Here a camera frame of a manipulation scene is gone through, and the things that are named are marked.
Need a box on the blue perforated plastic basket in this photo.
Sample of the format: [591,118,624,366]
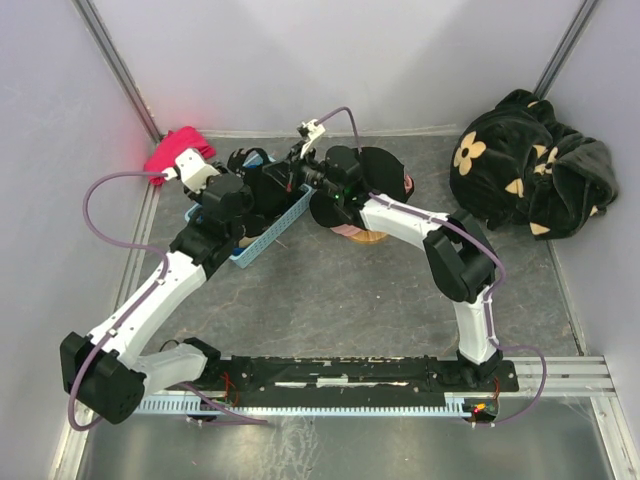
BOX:
[184,152,316,269]

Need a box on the corner aluminium post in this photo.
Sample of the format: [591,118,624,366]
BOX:
[71,0,163,144]
[533,0,601,98]

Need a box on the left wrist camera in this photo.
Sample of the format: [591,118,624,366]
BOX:
[162,148,221,194]

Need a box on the right corner aluminium post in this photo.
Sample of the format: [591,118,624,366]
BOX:
[533,0,601,98]

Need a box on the black baseball cap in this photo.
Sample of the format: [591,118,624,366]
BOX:
[309,145,413,229]

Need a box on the magenta cloth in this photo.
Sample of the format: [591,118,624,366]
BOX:
[144,126,216,186]

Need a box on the black NY cap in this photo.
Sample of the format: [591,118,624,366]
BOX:
[227,147,303,238]

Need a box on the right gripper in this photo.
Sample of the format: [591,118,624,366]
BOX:
[264,140,342,200]

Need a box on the wooden hat stand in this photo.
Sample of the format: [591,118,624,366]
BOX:
[348,230,387,245]

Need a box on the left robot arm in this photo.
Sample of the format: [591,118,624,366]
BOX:
[60,173,252,431]

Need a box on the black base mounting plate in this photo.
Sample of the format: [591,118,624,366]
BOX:
[191,356,519,407]

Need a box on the left corner aluminium post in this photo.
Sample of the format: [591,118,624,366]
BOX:
[71,0,163,144]

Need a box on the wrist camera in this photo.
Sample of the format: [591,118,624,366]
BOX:
[162,148,221,194]
[297,119,326,158]

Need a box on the aluminium rail frame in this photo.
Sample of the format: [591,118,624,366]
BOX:
[73,354,617,399]

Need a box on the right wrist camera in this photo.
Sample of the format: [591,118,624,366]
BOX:
[297,119,326,158]

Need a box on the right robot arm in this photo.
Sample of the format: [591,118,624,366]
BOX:
[261,142,503,391]

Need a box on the black floral plush blanket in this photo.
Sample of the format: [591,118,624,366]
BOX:
[449,89,619,241]

